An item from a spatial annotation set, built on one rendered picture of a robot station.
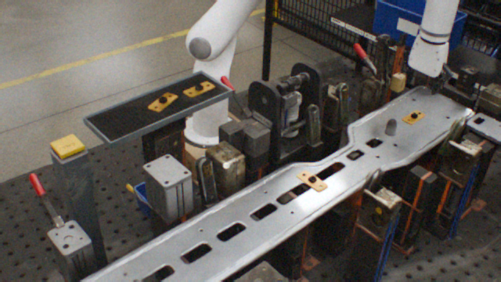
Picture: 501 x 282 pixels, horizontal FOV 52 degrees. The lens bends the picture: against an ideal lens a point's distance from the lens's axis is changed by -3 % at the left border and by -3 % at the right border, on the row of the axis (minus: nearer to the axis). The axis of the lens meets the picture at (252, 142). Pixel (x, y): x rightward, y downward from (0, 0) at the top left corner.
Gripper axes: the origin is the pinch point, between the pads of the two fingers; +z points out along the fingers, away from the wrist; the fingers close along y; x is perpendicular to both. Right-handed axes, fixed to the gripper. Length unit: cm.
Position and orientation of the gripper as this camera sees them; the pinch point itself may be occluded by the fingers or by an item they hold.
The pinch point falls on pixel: (422, 84)
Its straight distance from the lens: 164.6
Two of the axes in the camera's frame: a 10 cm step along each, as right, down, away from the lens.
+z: -0.3, 8.0, 6.0
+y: 6.7, 4.7, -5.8
